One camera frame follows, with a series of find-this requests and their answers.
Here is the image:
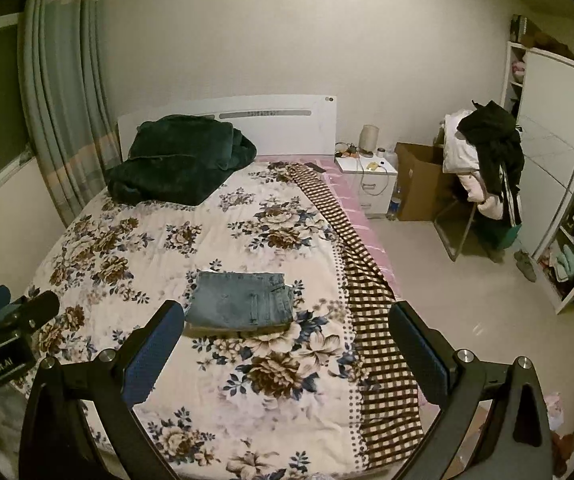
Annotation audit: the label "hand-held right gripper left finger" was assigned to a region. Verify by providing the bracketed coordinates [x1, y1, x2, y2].
[19, 299, 186, 480]

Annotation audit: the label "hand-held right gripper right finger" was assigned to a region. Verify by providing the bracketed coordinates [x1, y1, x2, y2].
[388, 301, 554, 480]

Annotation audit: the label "blue jeans pants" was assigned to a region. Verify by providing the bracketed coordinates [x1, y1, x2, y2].
[185, 271, 295, 333]

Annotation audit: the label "checkered brown blanket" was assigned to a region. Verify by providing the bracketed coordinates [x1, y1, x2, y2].
[287, 164, 425, 457]

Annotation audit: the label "floral bed quilt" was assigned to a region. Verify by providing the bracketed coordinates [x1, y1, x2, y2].
[21, 161, 368, 480]

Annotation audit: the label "folding chair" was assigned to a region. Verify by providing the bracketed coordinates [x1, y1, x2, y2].
[433, 195, 505, 262]

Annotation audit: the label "grey slipper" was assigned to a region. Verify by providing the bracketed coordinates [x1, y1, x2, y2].
[514, 250, 538, 283]

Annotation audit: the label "pink bed sheet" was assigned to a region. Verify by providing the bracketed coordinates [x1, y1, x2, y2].
[254, 155, 428, 411]

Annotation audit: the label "brown cardboard box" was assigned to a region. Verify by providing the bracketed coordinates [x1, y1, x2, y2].
[394, 142, 459, 222]

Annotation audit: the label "white nightstand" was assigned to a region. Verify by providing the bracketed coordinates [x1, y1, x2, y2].
[334, 152, 399, 219]

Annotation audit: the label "dark green blanket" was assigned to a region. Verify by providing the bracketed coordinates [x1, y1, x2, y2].
[105, 115, 258, 207]

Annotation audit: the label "chair piled with clothes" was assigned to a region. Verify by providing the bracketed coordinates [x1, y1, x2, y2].
[442, 100, 525, 250]

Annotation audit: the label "white kettle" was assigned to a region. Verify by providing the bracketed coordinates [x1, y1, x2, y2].
[359, 124, 380, 157]

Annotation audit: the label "grey striped curtain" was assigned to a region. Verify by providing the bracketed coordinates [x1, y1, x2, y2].
[17, 0, 124, 228]

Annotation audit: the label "white wardrobe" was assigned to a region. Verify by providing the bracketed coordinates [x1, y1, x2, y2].
[499, 15, 574, 316]

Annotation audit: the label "white bed headboard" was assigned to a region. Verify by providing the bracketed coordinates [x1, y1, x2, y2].
[117, 95, 338, 163]

